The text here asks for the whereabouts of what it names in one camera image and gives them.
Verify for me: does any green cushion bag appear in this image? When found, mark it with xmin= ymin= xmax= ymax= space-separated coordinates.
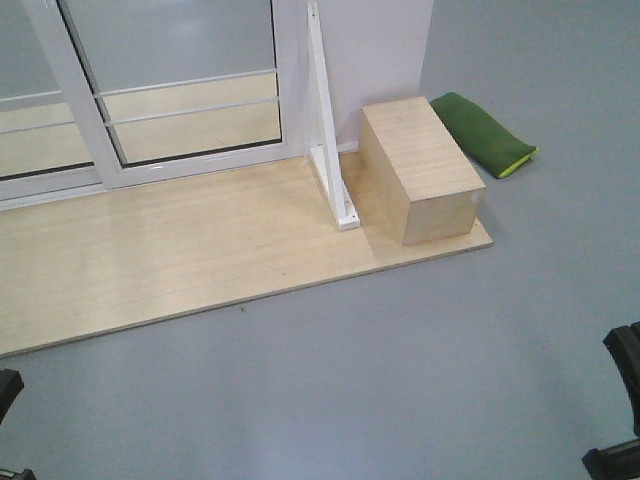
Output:
xmin=430 ymin=92 xmax=539 ymax=179

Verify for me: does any light wooden box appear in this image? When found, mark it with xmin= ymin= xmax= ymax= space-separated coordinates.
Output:
xmin=359 ymin=97 xmax=486 ymax=245

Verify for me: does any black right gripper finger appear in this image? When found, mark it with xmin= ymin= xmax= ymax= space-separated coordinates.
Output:
xmin=582 ymin=439 xmax=639 ymax=480
xmin=603 ymin=322 xmax=639 ymax=435

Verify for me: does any light wooden floor platform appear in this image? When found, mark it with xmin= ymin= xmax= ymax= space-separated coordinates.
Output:
xmin=1 ymin=153 xmax=492 ymax=357

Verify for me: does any white triangular support brace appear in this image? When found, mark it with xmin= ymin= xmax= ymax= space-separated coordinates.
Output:
xmin=307 ymin=1 xmax=360 ymax=231

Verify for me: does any white framed sliding glass door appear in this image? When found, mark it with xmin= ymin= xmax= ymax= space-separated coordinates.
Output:
xmin=23 ymin=1 xmax=308 ymax=189

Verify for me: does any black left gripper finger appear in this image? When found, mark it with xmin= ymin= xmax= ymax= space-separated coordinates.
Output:
xmin=0 ymin=468 xmax=37 ymax=480
xmin=0 ymin=369 xmax=24 ymax=423

